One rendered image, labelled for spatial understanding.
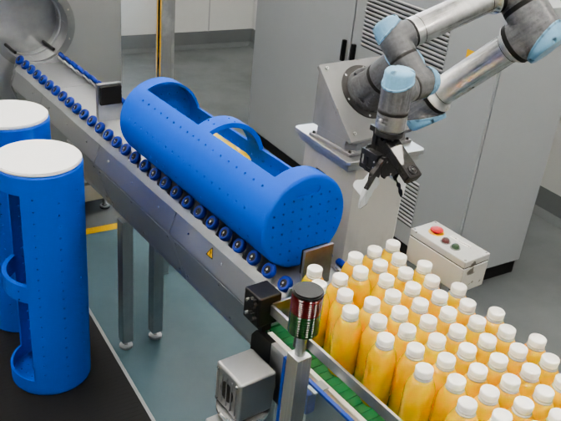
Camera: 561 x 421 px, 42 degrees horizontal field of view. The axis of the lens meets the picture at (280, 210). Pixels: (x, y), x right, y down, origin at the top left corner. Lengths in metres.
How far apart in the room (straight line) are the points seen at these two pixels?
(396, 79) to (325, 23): 2.67
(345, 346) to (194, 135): 0.85
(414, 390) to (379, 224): 1.02
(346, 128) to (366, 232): 0.39
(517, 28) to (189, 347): 1.95
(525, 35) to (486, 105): 1.43
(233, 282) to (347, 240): 0.49
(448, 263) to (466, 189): 1.65
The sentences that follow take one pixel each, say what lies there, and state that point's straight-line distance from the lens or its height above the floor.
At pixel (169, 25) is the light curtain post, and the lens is 3.21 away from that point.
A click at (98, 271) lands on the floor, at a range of 3.77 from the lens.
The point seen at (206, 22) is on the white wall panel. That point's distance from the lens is 7.51.
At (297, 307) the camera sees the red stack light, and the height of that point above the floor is 1.23.
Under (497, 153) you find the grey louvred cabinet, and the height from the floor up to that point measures 0.77.
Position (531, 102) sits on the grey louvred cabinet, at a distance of 3.66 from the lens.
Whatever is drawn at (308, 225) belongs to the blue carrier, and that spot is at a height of 1.07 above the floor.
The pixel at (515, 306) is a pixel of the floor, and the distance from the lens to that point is 3.94.
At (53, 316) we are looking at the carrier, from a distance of 2.63.
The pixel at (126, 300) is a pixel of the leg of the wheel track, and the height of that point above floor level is 0.26.
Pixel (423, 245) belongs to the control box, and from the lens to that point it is 2.04.
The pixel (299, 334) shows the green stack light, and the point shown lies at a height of 1.17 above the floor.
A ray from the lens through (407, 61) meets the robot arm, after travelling 1.86.
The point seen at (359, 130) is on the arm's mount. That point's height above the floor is 1.22.
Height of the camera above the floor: 2.05
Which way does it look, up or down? 28 degrees down
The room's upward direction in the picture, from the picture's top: 6 degrees clockwise
